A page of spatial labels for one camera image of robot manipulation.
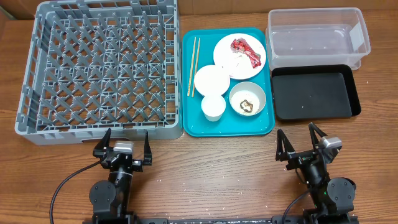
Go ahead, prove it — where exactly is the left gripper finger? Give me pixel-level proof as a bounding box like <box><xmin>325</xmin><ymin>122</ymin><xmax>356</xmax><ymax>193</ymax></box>
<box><xmin>143</xmin><ymin>131</ymin><xmax>152</xmax><ymax>166</ymax></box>
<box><xmin>93</xmin><ymin>128</ymin><xmax>111</xmax><ymax>157</ymax></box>

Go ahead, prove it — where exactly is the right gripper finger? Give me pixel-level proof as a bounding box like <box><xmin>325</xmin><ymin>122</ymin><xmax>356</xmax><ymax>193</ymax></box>
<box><xmin>308</xmin><ymin>123</ymin><xmax>327</xmax><ymax>149</ymax></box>
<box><xmin>275</xmin><ymin>129</ymin><xmax>295</xmax><ymax>161</ymax></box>

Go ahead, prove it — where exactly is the dark brown food scrap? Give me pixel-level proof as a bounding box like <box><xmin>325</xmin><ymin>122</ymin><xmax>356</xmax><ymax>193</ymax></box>
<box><xmin>239</xmin><ymin>100</ymin><xmax>253</xmax><ymax>113</ymax></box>

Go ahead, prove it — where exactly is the grey bowl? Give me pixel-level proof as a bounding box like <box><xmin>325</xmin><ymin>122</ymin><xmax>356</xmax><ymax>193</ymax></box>
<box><xmin>229</xmin><ymin>82</ymin><xmax>267</xmax><ymax>116</ymax></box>

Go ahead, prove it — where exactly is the white rice pile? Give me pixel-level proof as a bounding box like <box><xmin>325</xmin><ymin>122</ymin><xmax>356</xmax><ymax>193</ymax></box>
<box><xmin>231</xmin><ymin>90</ymin><xmax>260</xmax><ymax>116</ymax></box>

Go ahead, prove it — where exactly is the white paper cup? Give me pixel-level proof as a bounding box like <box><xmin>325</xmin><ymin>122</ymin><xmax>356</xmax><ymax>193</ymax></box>
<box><xmin>201</xmin><ymin>95</ymin><xmax>226</xmax><ymax>122</ymax></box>

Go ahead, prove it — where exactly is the red snack wrapper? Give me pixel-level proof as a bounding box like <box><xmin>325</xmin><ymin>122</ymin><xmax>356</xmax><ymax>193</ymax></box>
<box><xmin>230</xmin><ymin>38</ymin><xmax>262</xmax><ymax>68</ymax></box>

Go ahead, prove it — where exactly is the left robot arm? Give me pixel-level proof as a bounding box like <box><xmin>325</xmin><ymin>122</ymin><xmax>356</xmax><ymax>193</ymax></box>
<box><xmin>89</xmin><ymin>129</ymin><xmax>152</xmax><ymax>224</ymax></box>

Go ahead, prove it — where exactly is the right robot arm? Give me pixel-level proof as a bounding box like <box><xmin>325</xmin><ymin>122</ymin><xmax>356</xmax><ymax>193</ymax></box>
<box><xmin>271</xmin><ymin>123</ymin><xmax>359</xmax><ymax>224</ymax></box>

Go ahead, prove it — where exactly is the black waste tray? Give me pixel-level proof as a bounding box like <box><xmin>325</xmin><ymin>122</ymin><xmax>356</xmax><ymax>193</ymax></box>
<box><xmin>271</xmin><ymin>64</ymin><xmax>361</xmax><ymax>121</ymax></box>

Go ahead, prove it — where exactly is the grey dishwasher rack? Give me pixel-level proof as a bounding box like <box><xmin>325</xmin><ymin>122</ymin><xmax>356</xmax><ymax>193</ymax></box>
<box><xmin>14</xmin><ymin>0</ymin><xmax>183</xmax><ymax>145</ymax></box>

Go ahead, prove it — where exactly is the teal serving tray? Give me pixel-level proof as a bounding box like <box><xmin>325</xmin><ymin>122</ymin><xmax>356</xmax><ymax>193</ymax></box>
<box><xmin>179</xmin><ymin>27</ymin><xmax>275</xmax><ymax>137</ymax></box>

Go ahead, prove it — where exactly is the large white plate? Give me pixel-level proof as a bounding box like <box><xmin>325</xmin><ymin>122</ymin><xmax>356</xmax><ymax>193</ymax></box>
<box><xmin>213</xmin><ymin>33</ymin><xmax>267</xmax><ymax>80</ymax></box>

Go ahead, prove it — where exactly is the clear plastic bin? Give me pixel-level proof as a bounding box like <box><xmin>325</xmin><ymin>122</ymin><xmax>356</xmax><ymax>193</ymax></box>
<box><xmin>266</xmin><ymin>7</ymin><xmax>371</xmax><ymax>70</ymax></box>

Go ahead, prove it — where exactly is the white shallow bowl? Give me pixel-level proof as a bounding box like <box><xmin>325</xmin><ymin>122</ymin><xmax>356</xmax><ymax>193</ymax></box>
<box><xmin>194</xmin><ymin>65</ymin><xmax>231</xmax><ymax>96</ymax></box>

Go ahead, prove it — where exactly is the left wooden chopstick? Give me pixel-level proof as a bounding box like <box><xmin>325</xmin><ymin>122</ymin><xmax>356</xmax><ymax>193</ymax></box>
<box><xmin>187</xmin><ymin>36</ymin><xmax>197</xmax><ymax>96</ymax></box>

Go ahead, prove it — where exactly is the wooden chopstick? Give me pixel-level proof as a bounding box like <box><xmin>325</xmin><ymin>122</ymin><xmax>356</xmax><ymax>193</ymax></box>
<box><xmin>191</xmin><ymin>38</ymin><xmax>201</xmax><ymax>98</ymax></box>
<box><xmin>187</xmin><ymin>36</ymin><xmax>197</xmax><ymax>96</ymax></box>

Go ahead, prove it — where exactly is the right wooden chopstick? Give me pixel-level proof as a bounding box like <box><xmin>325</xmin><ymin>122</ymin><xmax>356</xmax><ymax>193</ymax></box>
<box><xmin>191</xmin><ymin>38</ymin><xmax>201</xmax><ymax>98</ymax></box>

